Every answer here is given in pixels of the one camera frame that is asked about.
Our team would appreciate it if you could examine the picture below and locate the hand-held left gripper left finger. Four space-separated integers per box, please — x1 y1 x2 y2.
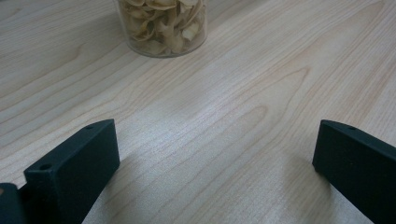
18 119 121 224

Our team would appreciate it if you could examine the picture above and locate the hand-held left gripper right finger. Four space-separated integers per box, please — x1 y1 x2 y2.
312 119 396 224

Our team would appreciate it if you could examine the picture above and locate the clear jar of dried slices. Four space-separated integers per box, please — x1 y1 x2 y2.
113 0 209 59

